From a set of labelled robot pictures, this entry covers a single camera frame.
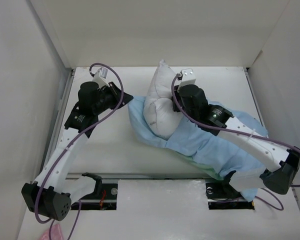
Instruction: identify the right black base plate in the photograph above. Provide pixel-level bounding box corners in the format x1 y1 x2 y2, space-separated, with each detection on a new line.
205 182 242 200

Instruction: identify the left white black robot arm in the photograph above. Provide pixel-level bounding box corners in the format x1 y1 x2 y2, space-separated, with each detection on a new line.
21 81 134 224

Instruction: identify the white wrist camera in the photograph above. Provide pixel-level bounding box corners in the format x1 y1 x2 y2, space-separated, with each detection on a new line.
89 67 110 88
177 68 196 88

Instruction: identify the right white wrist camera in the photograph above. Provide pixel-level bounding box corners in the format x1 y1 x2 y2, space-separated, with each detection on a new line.
177 68 196 88

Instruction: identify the front aluminium rail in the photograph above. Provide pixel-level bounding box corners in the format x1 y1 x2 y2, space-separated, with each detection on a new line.
64 171 216 180

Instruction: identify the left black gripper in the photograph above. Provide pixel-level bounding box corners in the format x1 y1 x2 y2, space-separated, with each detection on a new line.
92 81 133 115

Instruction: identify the right aluminium rail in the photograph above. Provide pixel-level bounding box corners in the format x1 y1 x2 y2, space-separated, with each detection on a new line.
243 67 265 126

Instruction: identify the pink plastic bag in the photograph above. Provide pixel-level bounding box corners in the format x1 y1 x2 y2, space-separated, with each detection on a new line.
39 223 64 240

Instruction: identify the left aluminium rail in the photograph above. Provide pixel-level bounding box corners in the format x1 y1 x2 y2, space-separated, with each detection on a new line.
39 68 76 173

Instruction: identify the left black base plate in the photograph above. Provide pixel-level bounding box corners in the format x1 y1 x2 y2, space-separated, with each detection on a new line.
80 181 118 201

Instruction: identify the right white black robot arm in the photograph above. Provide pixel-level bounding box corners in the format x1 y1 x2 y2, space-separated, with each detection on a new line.
172 84 300 197

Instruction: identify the aluminium rail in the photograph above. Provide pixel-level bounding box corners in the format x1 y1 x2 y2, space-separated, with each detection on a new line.
39 68 76 173
64 171 216 180
243 67 265 126

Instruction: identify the white pillow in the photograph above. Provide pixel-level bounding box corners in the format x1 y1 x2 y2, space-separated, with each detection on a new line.
143 59 183 140

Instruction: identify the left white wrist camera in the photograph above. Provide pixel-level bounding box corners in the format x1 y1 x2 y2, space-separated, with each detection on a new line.
89 67 110 88

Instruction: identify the light blue pillowcase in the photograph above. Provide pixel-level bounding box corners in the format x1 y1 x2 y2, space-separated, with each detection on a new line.
126 94 269 203

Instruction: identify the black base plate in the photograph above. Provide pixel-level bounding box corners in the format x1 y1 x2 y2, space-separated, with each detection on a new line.
205 182 242 200
80 181 118 201

